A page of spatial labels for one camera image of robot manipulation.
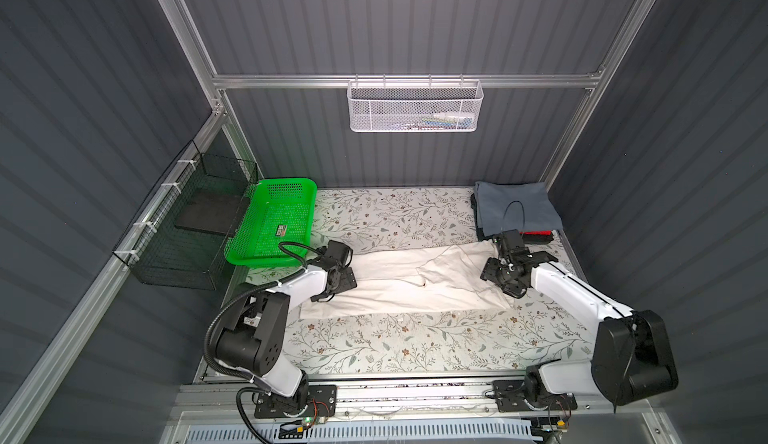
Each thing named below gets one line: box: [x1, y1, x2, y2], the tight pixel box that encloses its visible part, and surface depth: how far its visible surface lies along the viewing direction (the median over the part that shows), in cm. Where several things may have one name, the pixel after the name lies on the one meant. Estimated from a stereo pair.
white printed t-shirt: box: [299, 240, 516, 320], surface depth 93 cm
